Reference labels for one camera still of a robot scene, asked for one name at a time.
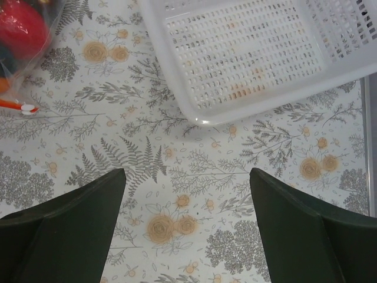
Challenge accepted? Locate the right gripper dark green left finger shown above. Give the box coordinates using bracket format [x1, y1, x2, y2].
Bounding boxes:
[1, 169, 126, 282]

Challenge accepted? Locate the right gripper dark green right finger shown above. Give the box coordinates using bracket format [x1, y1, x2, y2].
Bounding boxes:
[250, 167, 376, 282]

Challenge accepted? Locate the red fake apple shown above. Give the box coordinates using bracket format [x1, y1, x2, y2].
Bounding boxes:
[1, 1, 51, 58]

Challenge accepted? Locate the clear zip top bag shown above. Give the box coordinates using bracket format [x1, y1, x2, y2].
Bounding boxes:
[1, 1, 66, 115]

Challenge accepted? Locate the floral patterned tablecloth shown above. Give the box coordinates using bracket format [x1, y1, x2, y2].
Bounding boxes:
[1, 1, 369, 282]

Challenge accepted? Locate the white perforated plastic basket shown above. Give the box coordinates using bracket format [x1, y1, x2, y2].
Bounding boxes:
[138, 0, 376, 126]

